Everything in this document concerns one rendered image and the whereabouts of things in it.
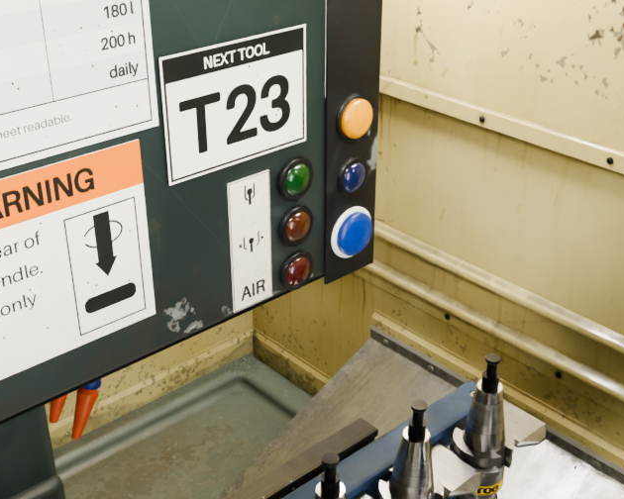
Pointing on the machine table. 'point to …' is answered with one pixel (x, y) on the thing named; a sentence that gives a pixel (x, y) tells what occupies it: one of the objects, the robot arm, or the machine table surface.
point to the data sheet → (61, 76)
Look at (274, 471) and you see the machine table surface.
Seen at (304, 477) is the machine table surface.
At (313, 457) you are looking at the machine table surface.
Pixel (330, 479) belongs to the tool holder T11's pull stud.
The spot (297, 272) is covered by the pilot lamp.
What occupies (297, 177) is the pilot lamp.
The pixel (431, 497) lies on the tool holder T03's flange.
